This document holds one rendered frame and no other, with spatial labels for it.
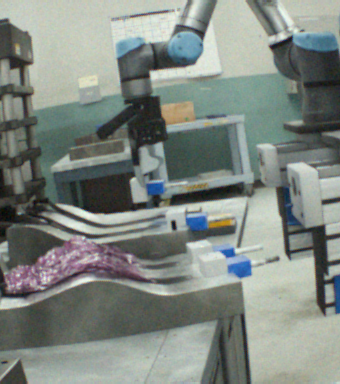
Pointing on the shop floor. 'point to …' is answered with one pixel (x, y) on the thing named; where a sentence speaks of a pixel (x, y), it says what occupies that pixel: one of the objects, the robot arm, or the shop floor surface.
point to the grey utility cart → (243, 180)
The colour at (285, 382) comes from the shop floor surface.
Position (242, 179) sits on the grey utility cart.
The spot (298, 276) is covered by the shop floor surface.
